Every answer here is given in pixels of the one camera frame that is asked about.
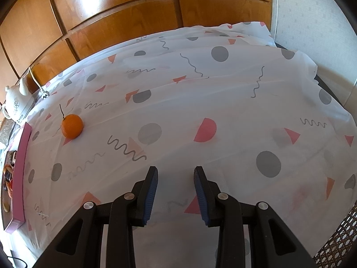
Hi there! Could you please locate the white ceramic electric kettle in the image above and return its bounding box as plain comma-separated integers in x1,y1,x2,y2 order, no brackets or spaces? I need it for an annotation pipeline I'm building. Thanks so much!
1,77,35,123

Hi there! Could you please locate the thin black cable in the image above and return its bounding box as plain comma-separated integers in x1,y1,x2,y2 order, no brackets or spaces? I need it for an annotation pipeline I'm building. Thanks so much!
6,254,31,267

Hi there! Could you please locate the pink shallow box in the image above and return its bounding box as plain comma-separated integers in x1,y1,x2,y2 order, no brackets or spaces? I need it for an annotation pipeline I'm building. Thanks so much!
0,123,32,233

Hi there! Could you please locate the perforated chair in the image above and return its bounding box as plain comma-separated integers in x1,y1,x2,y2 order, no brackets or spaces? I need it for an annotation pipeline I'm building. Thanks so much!
314,201,357,268

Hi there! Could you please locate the wooden wardrobe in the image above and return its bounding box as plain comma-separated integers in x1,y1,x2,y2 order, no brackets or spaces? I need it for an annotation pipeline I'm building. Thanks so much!
0,0,275,95

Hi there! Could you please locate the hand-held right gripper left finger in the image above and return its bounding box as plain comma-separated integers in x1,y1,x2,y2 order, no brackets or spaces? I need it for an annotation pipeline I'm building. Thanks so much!
33,166,159,268

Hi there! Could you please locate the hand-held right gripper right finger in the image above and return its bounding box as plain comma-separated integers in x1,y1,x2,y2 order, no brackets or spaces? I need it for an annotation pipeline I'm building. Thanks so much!
194,166,318,268

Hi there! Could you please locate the white kettle power cord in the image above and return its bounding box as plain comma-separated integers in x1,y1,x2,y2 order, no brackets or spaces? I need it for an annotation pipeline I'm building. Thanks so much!
28,66,45,92

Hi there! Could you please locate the large orange with stem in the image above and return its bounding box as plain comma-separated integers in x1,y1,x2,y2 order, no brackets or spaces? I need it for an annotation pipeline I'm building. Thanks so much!
59,104,84,139

